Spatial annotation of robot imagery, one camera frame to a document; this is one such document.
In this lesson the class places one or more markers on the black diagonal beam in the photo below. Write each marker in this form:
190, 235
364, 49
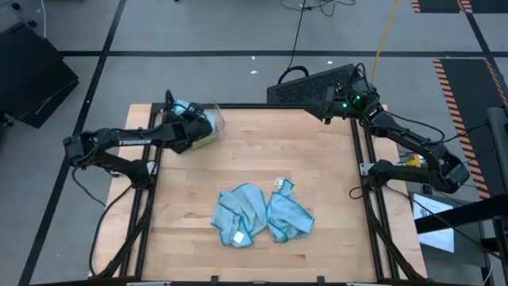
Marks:
460, 214

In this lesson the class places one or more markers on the silver mount plate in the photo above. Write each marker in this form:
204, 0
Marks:
366, 169
152, 167

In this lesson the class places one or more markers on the small yellow plug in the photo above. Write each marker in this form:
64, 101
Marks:
414, 161

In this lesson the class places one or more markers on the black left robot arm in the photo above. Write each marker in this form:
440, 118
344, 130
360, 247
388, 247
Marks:
135, 141

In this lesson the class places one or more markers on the clear plastic bin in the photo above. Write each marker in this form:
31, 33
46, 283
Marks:
221, 119

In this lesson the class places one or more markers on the black table edge rail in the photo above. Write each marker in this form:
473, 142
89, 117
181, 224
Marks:
190, 284
254, 106

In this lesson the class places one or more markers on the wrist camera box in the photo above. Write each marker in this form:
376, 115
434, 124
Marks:
186, 135
361, 95

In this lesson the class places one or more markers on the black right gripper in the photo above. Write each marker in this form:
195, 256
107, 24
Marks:
343, 109

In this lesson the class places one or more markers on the black stand frame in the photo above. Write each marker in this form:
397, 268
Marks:
501, 254

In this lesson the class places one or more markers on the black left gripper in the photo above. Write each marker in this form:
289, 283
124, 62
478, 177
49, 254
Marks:
206, 129

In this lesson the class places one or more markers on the large black floor case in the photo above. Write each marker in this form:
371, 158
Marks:
31, 75

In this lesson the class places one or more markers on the black perforated computer case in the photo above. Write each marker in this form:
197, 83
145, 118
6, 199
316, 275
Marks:
301, 89

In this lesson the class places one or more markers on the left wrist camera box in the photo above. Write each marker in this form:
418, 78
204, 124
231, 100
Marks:
186, 135

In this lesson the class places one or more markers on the black edge clamp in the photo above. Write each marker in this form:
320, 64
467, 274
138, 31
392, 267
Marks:
321, 280
214, 280

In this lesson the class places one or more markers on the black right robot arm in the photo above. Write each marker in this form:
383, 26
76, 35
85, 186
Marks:
409, 137

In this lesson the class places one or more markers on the green microfiber towel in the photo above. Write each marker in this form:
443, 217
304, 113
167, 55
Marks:
210, 141

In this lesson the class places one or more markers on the light blue microfiber towel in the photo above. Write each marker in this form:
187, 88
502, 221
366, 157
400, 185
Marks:
238, 214
287, 216
180, 107

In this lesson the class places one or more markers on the black mat orange striped edges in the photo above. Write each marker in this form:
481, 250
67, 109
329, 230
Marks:
468, 91
488, 5
436, 5

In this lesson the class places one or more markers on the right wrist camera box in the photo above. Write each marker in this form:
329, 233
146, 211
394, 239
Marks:
361, 95

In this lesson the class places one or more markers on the black corner bracket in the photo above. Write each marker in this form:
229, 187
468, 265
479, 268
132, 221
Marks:
170, 98

